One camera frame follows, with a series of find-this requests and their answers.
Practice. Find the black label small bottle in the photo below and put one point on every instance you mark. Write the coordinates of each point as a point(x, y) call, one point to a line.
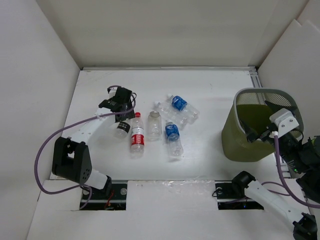
point(122, 129)

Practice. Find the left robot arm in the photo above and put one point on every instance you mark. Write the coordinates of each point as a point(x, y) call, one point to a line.
point(71, 155)

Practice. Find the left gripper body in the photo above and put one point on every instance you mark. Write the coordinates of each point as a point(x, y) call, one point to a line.
point(128, 115)

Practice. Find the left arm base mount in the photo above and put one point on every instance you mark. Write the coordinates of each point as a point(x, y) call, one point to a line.
point(115, 201)

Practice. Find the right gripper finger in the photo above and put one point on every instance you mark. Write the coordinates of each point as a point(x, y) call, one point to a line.
point(275, 107)
point(251, 134)

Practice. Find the blue label bottle near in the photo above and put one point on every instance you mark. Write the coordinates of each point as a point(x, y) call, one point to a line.
point(172, 138)

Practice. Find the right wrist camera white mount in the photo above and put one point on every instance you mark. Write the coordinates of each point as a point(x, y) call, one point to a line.
point(284, 122)

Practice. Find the clear white cap bottle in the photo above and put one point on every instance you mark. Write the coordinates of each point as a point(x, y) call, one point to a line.
point(169, 113)

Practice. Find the green mesh waste bin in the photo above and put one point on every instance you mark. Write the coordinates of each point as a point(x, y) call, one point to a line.
point(240, 140)

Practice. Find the blue label bottle far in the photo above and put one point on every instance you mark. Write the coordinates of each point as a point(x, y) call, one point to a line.
point(184, 107)

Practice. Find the red label water bottle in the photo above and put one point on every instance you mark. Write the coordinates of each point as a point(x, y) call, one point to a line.
point(137, 145)

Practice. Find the clear capless bottle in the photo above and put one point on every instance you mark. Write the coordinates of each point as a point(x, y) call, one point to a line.
point(154, 131)

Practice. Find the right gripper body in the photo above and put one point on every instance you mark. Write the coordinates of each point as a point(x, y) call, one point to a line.
point(288, 145)

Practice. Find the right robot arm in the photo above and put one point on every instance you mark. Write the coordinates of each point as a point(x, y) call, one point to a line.
point(305, 161)

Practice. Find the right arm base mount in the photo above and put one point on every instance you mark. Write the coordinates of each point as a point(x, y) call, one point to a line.
point(228, 199)

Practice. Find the blue label bottle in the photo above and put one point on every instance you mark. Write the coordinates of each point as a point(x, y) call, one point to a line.
point(184, 107)
point(172, 138)

